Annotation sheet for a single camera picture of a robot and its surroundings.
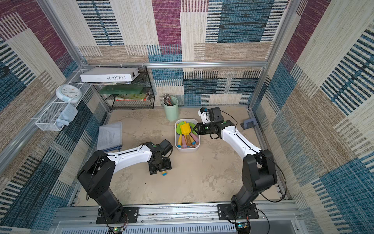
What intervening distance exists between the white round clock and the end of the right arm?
0.65 m

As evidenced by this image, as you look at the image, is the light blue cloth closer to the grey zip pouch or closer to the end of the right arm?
the grey zip pouch

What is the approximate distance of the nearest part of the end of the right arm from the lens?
639mm

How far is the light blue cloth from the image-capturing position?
663mm

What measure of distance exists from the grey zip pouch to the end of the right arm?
58 centimetres

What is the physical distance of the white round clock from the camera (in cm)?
74

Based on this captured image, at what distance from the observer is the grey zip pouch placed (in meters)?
1.01

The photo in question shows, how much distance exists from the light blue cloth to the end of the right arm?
623mm
